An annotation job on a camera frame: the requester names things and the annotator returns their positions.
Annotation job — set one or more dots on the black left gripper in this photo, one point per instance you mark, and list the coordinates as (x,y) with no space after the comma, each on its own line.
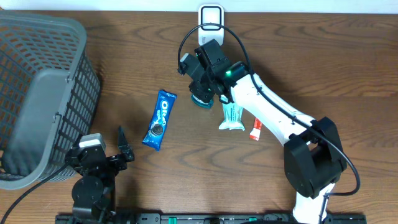
(119,163)

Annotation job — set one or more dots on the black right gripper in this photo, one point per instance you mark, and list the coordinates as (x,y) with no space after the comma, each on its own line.
(196,89)

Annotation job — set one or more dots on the teal mouthwash bottle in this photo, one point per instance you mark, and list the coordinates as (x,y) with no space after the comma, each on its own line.
(202,104)

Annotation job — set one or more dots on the blue Oreo cookie pack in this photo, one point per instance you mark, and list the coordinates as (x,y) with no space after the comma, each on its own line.
(159,120)

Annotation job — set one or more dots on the white wet wipes pack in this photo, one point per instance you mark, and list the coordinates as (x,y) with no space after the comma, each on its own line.
(232,117)

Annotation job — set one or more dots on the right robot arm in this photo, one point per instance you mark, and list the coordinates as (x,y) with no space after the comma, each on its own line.
(312,159)

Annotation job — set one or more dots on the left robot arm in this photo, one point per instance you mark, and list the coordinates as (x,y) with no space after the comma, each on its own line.
(94,193)

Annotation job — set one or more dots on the white barcode scanner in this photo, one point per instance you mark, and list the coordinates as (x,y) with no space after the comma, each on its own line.
(210,13)

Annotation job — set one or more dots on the grey plastic basket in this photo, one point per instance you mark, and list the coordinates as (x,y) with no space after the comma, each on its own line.
(49,95)

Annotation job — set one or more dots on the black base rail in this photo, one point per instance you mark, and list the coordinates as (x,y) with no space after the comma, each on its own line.
(155,218)

